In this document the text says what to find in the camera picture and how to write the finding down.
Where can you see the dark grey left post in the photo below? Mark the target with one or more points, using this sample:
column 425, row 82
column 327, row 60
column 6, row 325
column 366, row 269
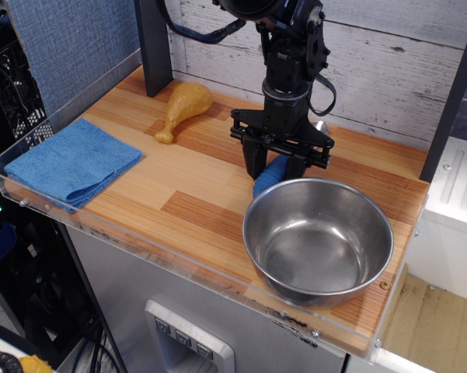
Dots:
column 154, row 43

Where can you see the blue folded cloth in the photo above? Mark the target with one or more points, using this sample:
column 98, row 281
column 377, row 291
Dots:
column 74, row 165

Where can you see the dark grey right post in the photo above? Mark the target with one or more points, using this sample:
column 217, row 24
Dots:
column 446, row 122

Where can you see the clear acrylic table guard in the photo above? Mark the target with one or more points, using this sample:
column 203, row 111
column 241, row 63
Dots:
column 181, row 207

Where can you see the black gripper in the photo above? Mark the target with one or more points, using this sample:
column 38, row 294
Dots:
column 282, row 126

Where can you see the yellow toy chicken drumstick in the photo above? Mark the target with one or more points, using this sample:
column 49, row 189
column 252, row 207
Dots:
column 189, row 99

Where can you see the yellow object bottom left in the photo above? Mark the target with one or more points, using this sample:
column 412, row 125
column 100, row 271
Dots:
column 32, row 364

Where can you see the dark grey post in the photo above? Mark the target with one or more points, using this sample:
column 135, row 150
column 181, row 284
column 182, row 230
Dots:
column 154, row 43
column 446, row 122

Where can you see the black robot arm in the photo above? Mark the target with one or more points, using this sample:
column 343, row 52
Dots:
column 295, row 54

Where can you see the silver toy fridge cabinet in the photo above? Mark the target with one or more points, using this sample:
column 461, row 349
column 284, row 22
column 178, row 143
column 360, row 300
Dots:
column 122, row 284

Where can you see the blue handled metal spoon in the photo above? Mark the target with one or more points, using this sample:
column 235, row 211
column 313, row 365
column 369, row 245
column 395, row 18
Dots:
column 275, row 172

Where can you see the stainless steel pot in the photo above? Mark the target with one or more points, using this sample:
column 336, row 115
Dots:
column 317, row 241

